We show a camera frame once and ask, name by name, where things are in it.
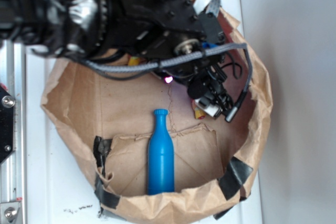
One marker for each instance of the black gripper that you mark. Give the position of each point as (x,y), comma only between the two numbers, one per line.
(176,29)

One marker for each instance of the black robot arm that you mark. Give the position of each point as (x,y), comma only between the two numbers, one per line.
(125,39)

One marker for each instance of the blue plastic bottle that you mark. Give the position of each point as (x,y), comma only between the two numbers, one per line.
(160,157)

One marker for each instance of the brown paper bag tray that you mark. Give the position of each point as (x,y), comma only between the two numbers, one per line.
(107,124)

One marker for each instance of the aluminium frame rail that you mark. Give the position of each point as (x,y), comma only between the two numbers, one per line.
(13,170)

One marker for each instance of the black mounting bracket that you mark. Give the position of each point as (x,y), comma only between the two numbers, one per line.
(7,124)

